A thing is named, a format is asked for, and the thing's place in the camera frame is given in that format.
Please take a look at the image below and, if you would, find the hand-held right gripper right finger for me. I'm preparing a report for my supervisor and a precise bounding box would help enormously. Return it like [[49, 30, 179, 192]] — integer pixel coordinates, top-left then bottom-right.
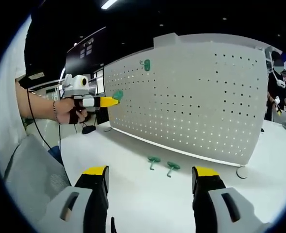
[[191, 166, 271, 233]]

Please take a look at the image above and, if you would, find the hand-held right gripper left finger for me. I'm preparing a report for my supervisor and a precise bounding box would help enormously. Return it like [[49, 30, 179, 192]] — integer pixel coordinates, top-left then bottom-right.
[[37, 165, 110, 233]]

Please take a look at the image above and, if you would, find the white perforated mounting plate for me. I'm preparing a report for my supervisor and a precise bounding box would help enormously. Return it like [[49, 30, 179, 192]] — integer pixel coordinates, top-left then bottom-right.
[[103, 41, 267, 180]]

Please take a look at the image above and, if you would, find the person's left hand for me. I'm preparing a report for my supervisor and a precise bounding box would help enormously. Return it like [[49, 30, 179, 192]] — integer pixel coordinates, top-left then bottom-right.
[[55, 98, 88, 125]]

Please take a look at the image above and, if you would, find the black computer mouse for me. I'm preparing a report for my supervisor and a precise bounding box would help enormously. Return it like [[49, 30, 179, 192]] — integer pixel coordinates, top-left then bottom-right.
[[81, 125, 96, 134]]

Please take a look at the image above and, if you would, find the ceiling air vent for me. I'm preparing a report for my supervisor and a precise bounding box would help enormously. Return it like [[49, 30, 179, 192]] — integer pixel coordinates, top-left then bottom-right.
[[28, 72, 46, 81]]

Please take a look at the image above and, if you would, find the blue chair seat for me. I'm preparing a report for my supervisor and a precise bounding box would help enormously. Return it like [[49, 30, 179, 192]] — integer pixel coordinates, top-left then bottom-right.
[[47, 145, 64, 166]]

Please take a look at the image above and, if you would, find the person's own body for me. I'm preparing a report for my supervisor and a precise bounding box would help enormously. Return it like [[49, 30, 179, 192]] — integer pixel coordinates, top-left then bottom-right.
[[0, 14, 32, 170]]

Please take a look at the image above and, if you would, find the long ceiling light strip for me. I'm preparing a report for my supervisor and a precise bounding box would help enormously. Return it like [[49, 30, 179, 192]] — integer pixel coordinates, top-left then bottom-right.
[[100, 0, 119, 10]]

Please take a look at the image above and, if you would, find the grey storage shelf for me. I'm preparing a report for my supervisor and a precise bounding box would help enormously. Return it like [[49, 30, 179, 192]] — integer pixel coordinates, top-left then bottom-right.
[[264, 46, 273, 73]]

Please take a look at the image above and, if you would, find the beaded bracelet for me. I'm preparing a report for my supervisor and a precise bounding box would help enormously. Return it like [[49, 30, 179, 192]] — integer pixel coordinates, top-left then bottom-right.
[[52, 100, 61, 124]]

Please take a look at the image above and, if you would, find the large dark wall screen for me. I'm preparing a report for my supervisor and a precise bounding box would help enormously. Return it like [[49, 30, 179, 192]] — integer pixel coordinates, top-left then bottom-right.
[[64, 26, 107, 73]]

